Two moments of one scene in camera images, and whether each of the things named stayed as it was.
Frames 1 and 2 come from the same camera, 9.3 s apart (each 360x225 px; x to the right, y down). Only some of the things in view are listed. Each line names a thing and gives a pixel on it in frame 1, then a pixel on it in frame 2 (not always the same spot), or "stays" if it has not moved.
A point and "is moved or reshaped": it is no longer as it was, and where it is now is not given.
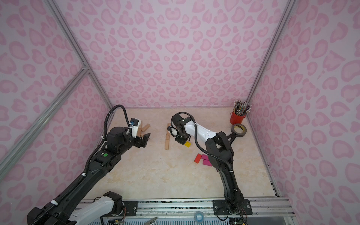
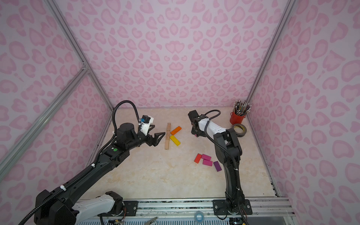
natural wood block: x=167 y=144 stays
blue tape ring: x=199 y=212 stays
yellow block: x=187 y=144 is moved or reshaped
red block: x=198 y=158 stays
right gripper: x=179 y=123 → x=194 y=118
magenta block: x=205 y=157 stays
